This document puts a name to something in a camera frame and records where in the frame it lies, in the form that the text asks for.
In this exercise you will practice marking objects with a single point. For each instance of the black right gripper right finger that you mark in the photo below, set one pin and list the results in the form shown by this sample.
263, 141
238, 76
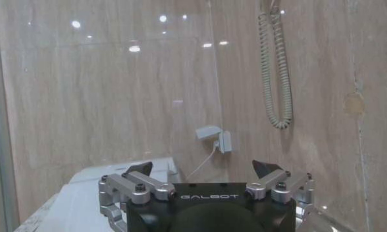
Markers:
274, 180

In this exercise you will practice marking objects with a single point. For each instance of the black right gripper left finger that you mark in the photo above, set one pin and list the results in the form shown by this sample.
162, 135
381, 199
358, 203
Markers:
139, 183

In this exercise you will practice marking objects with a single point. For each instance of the grey wall socket cover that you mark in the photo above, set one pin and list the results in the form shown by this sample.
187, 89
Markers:
214, 137

